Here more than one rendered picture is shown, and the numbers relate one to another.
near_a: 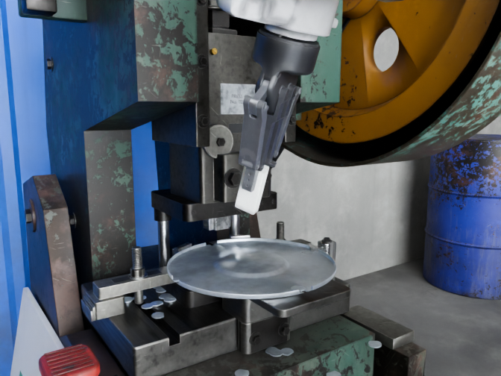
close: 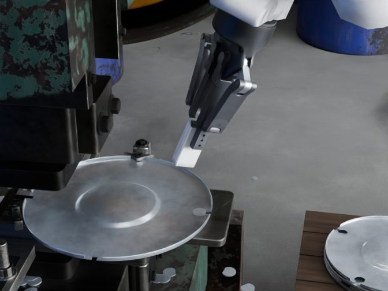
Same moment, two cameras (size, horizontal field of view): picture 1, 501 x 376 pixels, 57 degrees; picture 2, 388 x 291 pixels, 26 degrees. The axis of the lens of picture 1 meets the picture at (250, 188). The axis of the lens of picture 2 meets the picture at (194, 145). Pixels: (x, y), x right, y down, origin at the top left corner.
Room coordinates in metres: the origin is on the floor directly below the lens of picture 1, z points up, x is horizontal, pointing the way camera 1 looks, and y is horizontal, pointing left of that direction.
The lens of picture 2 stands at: (-0.06, 0.72, 1.47)
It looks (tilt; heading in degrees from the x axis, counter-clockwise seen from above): 28 degrees down; 313
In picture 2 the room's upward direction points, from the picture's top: straight up
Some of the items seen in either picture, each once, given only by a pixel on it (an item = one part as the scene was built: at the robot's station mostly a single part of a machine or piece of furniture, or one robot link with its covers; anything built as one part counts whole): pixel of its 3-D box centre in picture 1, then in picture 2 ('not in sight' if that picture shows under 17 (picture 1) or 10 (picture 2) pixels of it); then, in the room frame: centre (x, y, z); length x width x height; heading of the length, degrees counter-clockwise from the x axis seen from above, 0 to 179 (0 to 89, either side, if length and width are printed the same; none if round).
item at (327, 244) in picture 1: (326, 261); (142, 164); (0.87, -0.15, 0.75); 0.03 x 0.03 x 0.10; 34
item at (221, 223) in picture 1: (218, 218); not in sight; (0.86, 0.06, 0.84); 0.05 x 0.03 x 0.04; 124
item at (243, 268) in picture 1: (251, 263); (118, 203); (0.77, 0.00, 0.78); 0.29 x 0.29 x 0.01
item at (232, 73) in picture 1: (225, 114); (51, 45); (0.84, 0.05, 1.04); 0.17 x 0.15 x 0.30; 34
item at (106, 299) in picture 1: (133, 276); (2, 276); (0.78, 0.21, 0.76); 0.17 x 0.06 x 0.10; 124
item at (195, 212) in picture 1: (214, 206); (30, 152); (0.88, 0.07, 0.86); 0.20 x 0.16 x 0.05; 124
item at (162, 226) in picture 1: (163, 234); not in sight; (0.88, 0.17, 0.81); 0.02 x 0.02 x 0.14
